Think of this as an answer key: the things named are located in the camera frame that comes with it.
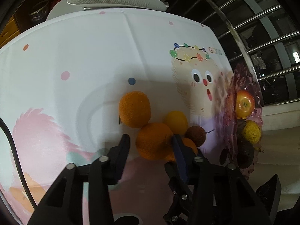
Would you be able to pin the grey office chair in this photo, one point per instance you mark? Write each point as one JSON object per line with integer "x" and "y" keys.
{"x": 112, "y": 0}

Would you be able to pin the red-brown lychee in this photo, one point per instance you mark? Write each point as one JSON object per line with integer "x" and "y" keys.
{"x": 196, "y": 136}

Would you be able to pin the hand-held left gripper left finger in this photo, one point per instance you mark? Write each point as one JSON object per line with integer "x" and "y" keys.
{"x": 121, "y": 159}

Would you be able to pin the black trash bin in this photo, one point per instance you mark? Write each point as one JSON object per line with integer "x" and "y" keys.
{"x": 38, "y": 11}

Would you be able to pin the mandarin orange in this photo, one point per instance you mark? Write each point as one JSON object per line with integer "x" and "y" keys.
{"x": 191, "y": 146}
{"x": 134, "y": 109}
{"x": 175, "y": 121}
{"x": 154, "y": 141}

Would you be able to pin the red apple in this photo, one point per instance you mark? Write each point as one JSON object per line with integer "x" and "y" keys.
{"x": 245, "y": 104}

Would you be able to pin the dark avocado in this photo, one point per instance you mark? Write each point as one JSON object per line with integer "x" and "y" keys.
{"x": 245, "y": 153}

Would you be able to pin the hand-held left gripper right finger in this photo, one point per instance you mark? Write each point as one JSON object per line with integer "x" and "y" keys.
{"x": 181, "y": 161}

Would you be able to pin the wooden desk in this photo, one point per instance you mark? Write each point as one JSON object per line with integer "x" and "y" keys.
{"x": 9, "y": 31}

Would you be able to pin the yellow lemon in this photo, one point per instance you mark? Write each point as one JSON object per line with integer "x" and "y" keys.
{"x": 252, "y": 131}

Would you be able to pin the metal window grille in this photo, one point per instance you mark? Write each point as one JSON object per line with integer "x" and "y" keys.
{"x": 276, "y": 37}

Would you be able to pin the cartoon printed tablecloth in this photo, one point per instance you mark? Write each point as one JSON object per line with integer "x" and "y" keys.
{"x": 82, "y": 51}

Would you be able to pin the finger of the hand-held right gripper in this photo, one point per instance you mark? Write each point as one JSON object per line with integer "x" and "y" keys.
{"x": 178, "y": 201}
{"x": 271, "y": 196}

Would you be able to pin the purple glass fruit plate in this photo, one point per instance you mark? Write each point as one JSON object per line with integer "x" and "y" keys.
{"x": 243, "y": 77}

